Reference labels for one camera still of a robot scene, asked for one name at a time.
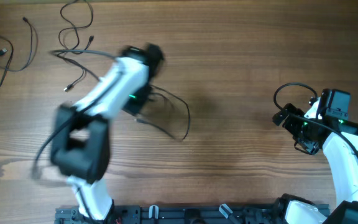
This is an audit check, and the black USB cable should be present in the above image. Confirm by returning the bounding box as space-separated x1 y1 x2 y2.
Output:
0 16 39 107
50 0 101 93
134 83 191 142

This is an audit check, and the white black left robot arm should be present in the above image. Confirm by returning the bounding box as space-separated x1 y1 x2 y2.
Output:
50 44 164 223

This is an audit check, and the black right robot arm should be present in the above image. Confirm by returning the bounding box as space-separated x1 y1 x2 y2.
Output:
272 89 358 223

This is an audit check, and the black right camera cable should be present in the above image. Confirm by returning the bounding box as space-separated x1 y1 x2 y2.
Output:
273 82 358 212

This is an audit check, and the black camera cable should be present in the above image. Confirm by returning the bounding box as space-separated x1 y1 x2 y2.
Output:
273 82 358 212
31 49 117 178

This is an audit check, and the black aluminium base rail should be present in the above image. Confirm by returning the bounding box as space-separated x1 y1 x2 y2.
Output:
54 203 331 224

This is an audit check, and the black left camera cable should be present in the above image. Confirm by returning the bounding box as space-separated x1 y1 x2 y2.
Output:
31 49 117 178

